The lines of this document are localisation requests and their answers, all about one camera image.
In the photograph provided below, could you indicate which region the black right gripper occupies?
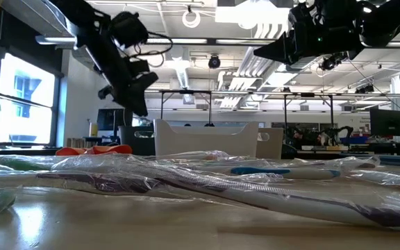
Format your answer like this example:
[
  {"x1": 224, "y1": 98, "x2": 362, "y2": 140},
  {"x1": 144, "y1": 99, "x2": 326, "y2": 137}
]
[{"x1": 253, "y1": 0, "x2": 364, "y2": 65}]

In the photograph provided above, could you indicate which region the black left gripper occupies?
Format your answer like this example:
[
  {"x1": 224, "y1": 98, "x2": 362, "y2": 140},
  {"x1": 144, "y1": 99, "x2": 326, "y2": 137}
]
[{"x1": 81, "y1": 31, "x2": 159, "y2": 117}]

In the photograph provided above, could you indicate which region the orange cloth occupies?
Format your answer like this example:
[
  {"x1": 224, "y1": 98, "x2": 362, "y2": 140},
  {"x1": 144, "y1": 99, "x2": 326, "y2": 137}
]
[{"x1": 56, "y1": 144, "x2": 133, "y2": 156}]

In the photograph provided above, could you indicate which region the purple toothbrush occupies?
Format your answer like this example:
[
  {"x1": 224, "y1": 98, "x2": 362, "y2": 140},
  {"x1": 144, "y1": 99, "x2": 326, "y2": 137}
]
[
  {"x1": 0, "y1": 169, "x2": 201, "y2": 201},
  {"x1": 283, "y1": 155, "x2": 382, "y2": 172},
  {"x1": 52, "y1": 153, "x2": 400, "y2": 229}
]

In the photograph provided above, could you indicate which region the blue toothbrush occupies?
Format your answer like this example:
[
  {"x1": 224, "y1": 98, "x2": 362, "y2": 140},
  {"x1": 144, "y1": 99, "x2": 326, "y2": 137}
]
[{"x1": 199, "y1": 165, "x2": 343, "y2": 181}]

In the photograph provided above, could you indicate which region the orange toothbrush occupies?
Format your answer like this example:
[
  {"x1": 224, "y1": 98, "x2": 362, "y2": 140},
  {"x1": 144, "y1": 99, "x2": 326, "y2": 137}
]
[{"x1": 347, "y1": 169, "x2": 400, "y2": 190}]

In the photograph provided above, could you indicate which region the black computer monitor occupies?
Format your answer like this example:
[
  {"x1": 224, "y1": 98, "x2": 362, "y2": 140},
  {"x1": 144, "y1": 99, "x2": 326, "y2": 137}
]
[
  {"x1": 97, "y1": 108, "x2": 134, "y2": 132},
  {"x1": 369, "y1": 108, "x2": 400, "y2": 138}
]

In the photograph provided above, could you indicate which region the slate grey plastic bin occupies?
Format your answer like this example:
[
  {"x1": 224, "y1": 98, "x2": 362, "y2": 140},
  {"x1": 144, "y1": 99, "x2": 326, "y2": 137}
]
[{"x1": 117, "y1": 125, "x2": 156, "y2": 156}]

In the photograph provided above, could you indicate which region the black overhead light beam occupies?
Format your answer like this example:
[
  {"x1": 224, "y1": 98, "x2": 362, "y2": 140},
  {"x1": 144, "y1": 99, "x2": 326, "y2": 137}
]
[{"x1": 35, "y1": 34, "x2": 400, "y2": 49}]

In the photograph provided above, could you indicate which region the white plastic bin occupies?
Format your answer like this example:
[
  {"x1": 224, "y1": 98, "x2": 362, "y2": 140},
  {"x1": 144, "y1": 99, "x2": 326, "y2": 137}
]
[{"x1": 153, "y1": 118, "x2": 260, "y2": 157}]

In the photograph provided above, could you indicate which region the translucent clear plastic bin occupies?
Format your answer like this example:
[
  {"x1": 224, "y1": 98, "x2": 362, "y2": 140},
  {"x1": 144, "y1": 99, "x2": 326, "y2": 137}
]
[{"x1": 255, "y1": 127, "x2": 285, "y2": 160}]

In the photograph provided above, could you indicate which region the blue background crate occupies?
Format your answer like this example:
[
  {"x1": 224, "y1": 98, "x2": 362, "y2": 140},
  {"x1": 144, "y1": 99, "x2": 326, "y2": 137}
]
[{"x1": 340, "y1": 135, "x2": 369, "y2": 145}]

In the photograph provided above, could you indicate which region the black ceiling-mounted camera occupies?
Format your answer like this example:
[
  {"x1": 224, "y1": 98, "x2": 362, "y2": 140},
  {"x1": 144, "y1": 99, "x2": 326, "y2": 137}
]
[
  {"x1": 319, "y1": 51, "x2": 349, "y2": 72},
  {"x1": 208, "y1": 54, "x2": 222, "y2": 69}
]

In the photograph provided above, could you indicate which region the black workstation frame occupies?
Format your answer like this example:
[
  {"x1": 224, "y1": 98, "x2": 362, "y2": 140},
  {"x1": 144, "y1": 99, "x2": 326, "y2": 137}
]
[
  {"x1": 160, "y1": 89, "x2": 213, "y2": 126},
  {"x1": 283, "y1": 92, "x2": 335, "y2": 136}
]

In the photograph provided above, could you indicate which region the black left camera cable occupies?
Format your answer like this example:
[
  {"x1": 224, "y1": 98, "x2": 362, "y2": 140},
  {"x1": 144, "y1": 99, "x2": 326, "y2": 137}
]
[{"x1": 130, "y1": 31, "x2": 174, "y2": 69}]

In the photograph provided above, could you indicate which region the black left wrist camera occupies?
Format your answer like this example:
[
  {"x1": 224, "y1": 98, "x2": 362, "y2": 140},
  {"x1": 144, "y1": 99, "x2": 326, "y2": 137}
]
[{"x1": 108, "y1": 11, "x2": 149, "y2": 49}]

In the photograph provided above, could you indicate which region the white cable coil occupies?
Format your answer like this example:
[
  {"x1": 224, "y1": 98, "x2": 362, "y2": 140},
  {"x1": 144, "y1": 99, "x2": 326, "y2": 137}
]
[{"x1": 181, "y1": 9, "x2": 201, "y2": 28}]

